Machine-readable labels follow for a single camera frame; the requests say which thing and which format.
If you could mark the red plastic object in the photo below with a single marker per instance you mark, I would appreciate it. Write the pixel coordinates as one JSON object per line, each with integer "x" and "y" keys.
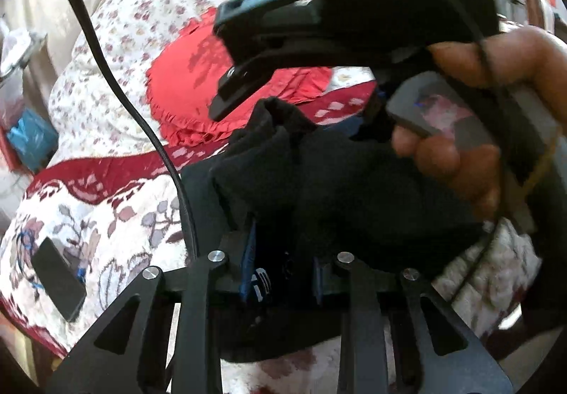
{"x": 11, "y": 150}

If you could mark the white floral quilt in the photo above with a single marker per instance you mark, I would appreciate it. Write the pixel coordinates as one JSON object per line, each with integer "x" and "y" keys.
{"x": 133, "y": 22}

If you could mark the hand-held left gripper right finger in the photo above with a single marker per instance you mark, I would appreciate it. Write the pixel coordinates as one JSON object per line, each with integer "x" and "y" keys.
{"x": 317, "y": 281}

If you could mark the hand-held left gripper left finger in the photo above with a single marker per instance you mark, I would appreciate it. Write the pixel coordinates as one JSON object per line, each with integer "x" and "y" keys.
{"x": 250, "y": 263}

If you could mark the red heart-shaped frilled pillow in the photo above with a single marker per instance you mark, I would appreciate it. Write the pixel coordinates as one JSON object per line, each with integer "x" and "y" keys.
{"x": 186, "y": 79}

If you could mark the blue plastic bag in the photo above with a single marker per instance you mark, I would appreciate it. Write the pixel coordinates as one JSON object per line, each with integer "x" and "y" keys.
{"x": 31, "y": 141}

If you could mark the red and white floral blanket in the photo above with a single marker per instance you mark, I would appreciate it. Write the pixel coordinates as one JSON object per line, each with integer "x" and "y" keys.
{"x": 133, "y": 208}

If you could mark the black smartphone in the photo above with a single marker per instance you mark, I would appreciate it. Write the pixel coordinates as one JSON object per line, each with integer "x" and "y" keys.
{"x": 57, "y": 279}

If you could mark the clear plastic bag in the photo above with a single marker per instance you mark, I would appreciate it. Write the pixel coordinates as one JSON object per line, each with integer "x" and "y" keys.
{"x": 20, "y": 50}

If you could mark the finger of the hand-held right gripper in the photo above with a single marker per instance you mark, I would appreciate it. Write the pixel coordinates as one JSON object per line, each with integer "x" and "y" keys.
{"x": 234, "y": 88}
{"x": 374, "y": 115}

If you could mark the person's right hand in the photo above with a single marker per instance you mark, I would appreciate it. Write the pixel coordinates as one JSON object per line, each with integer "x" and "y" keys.
{"x": 452, "y": 172}

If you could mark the black pants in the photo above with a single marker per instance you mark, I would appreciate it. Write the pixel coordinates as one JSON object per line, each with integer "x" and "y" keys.
{"x": 336, "y": 181}

